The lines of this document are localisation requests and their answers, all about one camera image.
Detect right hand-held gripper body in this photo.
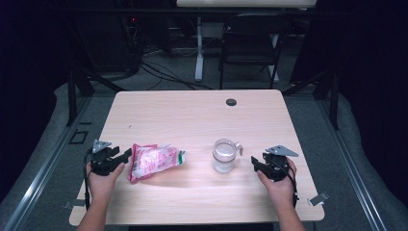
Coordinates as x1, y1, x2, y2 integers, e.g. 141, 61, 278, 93
262, 144, 299, 183

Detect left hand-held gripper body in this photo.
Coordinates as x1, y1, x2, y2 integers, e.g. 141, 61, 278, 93
89, 140, 125, 177

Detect pink plastic bag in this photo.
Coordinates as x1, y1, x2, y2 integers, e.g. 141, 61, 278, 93
128, 142, 187, 185

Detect person's left hand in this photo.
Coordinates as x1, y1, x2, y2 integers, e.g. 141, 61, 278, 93
86, 162, 126, 205

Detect person's right hand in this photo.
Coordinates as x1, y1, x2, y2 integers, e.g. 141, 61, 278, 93
256, 158, 298, 210

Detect grey tape piece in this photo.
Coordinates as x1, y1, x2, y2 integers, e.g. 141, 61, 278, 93
307, 192, 330, 207
63, 198, 87, 210

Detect black metal stand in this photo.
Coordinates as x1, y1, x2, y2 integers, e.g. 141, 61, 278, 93
65, 67, 127, 127
282, 67, 341, 131

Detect black folding chair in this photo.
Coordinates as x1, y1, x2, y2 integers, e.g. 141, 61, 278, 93
218, 13, 292, 90

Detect white desk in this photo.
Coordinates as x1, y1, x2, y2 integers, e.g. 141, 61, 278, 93
176, 0, 318, 83

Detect right hand-held gripper cable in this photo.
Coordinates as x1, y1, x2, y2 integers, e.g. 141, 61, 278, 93
272, 162, 299, 208

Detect hand-held gripper cable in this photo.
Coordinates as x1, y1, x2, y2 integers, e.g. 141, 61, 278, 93
272, 162, 299, 208
83, 148, 94, 212

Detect left hand-held gripper cable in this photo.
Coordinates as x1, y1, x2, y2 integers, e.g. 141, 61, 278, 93
83, 148, 94, 212

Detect metal floor rail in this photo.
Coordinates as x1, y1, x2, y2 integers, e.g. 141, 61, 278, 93
317, 99, 390, 231
2, 95, 94, 231

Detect black floor cables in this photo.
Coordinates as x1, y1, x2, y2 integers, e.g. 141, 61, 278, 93
137, 60, 214, 91

